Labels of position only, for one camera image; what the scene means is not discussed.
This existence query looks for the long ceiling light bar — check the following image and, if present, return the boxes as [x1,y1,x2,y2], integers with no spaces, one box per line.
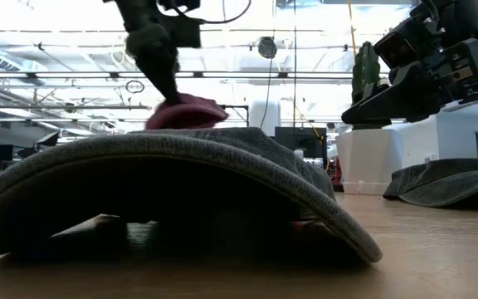
[0,71,390,81]

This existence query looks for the red tool rack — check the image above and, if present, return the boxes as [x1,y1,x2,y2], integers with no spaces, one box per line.
[328,157,344,187]

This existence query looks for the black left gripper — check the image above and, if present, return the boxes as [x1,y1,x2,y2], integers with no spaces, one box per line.
[124,22,183,105]

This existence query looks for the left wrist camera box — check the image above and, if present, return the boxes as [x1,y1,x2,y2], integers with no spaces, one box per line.
[158,0,202,49]

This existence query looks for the yellow hanging cable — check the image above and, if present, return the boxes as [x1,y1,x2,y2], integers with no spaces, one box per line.
[345,0,359,67]

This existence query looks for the black computer monitor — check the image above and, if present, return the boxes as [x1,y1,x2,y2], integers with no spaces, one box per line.
[274,126,328,159]

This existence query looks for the white planter pot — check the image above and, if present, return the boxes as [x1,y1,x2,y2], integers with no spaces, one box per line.
[335,127,405,196]

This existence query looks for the green cactus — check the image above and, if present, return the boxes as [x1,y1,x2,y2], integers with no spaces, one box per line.
[351,41,389,105]

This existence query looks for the black hanging cable loop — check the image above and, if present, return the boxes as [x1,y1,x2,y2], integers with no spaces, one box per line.
[124,79,146,95]

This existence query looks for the dark grey cap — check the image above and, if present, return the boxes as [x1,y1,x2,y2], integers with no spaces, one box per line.
[383,157,478,209]
[0,126,383,266]

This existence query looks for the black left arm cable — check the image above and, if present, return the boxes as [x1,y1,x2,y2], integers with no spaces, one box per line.
[172,0,252,25]

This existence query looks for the ceiling cable reel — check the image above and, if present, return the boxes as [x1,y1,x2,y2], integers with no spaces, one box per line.
[257,36,278,60]

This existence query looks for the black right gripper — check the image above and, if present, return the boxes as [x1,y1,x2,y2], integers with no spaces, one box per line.
[341,37,478,130]

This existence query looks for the black frame stand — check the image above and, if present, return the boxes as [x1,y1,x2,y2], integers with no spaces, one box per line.
[221,104,250,128]

